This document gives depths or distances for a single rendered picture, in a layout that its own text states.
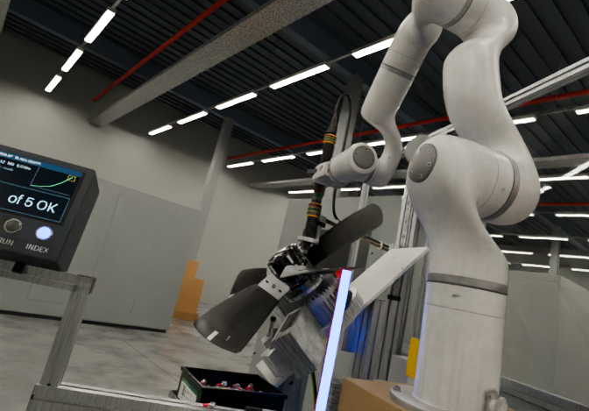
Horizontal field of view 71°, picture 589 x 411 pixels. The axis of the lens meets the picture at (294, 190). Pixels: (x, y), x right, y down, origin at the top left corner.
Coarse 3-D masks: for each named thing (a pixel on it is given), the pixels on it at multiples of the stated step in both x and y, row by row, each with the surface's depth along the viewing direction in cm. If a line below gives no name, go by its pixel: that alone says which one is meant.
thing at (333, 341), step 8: (344, 272) 95; (344, 280) 95; (344, 288) 94; (344, 296) 94; (336, 304) 93; (344, 304) 94; (336, 312) 93; (336, 320) 92; (336, 328) 92; (336, 336) 92; (328, 344) 91; (336, 344) 92; (328, 352) 91; (328, 360) 90; (328, 368) 90; (328, 376) 90; (328, 384) 90; (320, 392) 89; (328, 392) 89; (320, 400) 89; (320, 408) 88
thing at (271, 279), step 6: (270, 276) 135; (264, 282) 133; (270, 282) 133; (276, 282) 133; (282, 282) 133; (264, 288) 131; (270, 288) 131; (276, 288) 131; (282, 288) 131; (288, 288) 131; (276, 294) 129; (282, 294) 129
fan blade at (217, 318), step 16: (256, 288) 130; (224, 304) 127; (240, 304) 125; (256, 304) 125; (272, 304) 126; (208, 320) 123; (224, 320) 121; (240, 320) 120; (256, 320) 120; (208, 336) 118; (224, 336) 116; (240, 336) 116
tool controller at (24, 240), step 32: (0, 160) 74; (32, 160) 76; (0, 192) 72; (32, 192) 74; (64, 192) 76; (96, 192) 86; (0, 224) 70; (32, 224) 72; (64, 224) 74; (0, 256) 72; (32, 256) 70; (64, 256) 75
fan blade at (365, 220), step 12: (372, 204) 126; (348, 216) 129; (360, 216) 132; (372, 216) 136; (336, 228) 132; (348, 228) 135; (360, 228) 139; (372, 228) 142; (324, 240) 136; (336, 240) 138; (348, 240) 140
